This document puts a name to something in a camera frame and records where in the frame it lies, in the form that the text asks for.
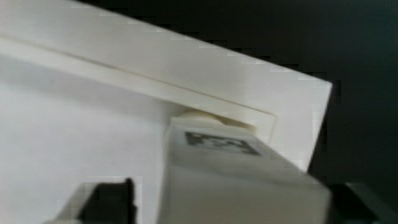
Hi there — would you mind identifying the white leg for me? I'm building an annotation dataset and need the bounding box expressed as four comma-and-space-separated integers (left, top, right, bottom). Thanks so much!
156, 111, 330, 224

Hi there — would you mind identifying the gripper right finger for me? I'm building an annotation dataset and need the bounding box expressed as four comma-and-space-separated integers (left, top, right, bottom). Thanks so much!
327, 182, 398, 224

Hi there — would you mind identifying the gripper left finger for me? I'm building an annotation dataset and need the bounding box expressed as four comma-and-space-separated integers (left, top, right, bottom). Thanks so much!
43, 178, 139, 224

